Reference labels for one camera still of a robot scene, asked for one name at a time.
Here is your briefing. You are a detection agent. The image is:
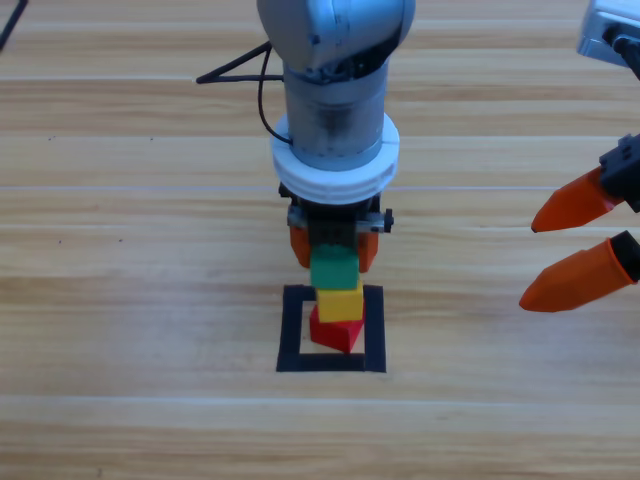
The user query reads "white camera mount ring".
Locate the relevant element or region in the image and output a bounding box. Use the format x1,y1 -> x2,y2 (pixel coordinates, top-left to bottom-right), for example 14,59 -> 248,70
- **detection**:
269,112 -> 402,206

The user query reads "black tape square outline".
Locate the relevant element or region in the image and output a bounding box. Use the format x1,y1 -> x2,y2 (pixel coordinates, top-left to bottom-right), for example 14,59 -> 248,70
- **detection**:
275,284 -> 388,375

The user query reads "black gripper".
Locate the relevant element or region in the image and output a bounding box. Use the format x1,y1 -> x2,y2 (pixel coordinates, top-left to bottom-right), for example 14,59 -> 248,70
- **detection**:
518,132 -> 640,314
278,182 -> 396,274

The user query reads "red wooden block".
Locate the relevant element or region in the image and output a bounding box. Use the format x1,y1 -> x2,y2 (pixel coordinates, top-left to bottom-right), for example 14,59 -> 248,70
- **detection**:
308,304 -> 367,354

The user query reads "yellow wooden block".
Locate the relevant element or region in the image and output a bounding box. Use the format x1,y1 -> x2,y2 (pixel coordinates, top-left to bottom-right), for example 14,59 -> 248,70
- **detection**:
314,279 -> 365,323

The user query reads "green wooden block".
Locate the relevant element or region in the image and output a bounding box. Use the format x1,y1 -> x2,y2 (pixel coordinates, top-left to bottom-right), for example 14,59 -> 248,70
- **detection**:
309,243 -> 360,291

